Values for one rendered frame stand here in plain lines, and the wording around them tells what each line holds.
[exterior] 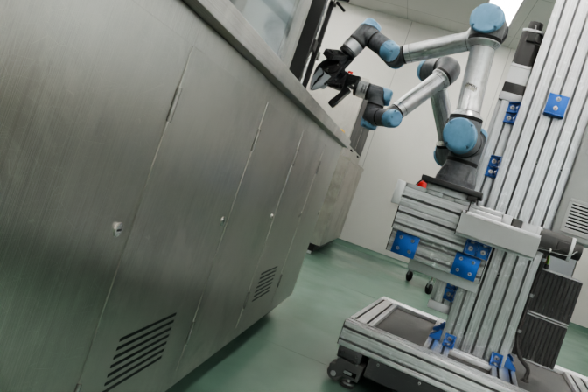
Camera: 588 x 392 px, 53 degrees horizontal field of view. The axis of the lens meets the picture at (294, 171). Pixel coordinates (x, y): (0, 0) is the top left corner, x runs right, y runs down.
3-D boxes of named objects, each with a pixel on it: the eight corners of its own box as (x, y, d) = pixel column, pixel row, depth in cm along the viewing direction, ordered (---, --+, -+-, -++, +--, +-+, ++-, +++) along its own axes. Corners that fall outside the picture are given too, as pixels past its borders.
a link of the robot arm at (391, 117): (476, 73, 255) (394, 136, 242) (458, 73, 265) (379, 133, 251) (466, 50, 251) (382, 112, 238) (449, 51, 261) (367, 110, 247)
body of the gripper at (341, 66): (337, 84, 234) (357, 62, 234) (332, 75, 226) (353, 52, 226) (323, 73, 237) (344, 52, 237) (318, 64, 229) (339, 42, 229)
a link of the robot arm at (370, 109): (368, 126, 249) (377, 101, 249) (355, 124, 259) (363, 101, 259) (383, 132, 252) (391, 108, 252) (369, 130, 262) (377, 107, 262)
